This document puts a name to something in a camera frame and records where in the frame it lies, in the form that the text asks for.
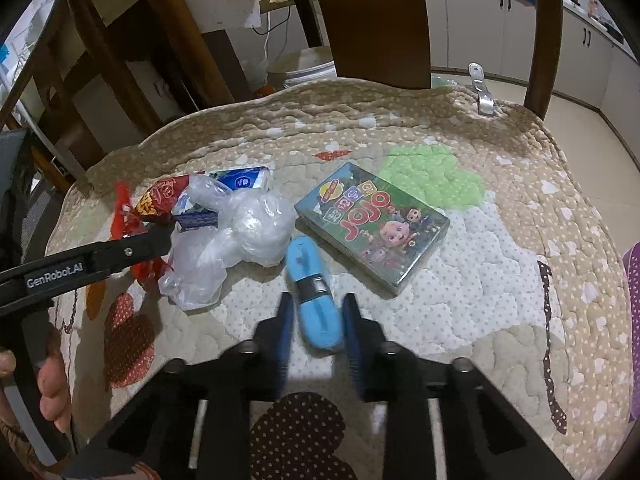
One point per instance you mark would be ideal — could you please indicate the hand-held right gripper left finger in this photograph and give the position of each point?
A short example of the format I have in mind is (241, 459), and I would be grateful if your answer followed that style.
(284, 340)

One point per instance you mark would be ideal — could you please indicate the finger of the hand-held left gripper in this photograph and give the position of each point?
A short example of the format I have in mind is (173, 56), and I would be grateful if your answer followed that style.
(135, 250)

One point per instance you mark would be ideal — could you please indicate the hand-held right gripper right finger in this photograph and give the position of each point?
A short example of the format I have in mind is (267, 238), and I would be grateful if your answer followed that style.
(352, 345)

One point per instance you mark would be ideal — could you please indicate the red snack packet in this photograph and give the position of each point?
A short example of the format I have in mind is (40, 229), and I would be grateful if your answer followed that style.
(160, 195)

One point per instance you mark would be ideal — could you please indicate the clear plastic bag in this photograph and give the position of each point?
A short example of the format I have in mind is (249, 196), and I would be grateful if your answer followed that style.
(255, 230)

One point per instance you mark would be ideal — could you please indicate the blue white tissue pack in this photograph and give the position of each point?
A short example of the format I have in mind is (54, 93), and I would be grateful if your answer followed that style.
(245, 177)

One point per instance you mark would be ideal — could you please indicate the purple perforated plastic basket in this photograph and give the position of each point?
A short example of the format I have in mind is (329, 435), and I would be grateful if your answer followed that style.
(634, 275)

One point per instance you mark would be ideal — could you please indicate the person's left hand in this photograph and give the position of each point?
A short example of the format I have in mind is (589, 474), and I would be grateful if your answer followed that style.
(55, 395)

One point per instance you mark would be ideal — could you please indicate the green cartoon card box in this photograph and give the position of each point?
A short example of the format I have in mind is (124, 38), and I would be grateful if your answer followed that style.
(375, 230)

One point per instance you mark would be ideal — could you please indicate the beige quilted heart blanket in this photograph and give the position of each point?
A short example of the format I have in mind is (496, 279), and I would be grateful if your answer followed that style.
(475, 310)

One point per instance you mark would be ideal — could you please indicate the dark wooden chair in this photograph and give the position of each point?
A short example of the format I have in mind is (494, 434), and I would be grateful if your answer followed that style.
(90, 85)

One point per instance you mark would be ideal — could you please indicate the white plastic bucket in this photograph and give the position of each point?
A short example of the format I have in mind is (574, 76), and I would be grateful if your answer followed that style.
(300, 67)

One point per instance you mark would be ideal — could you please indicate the brown wooden chair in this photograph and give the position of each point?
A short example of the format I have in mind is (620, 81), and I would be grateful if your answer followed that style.
(375, 25)

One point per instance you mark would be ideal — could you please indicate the grey kitchen cabinets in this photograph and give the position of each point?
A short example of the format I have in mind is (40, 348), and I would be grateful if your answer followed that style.
(470, 25)

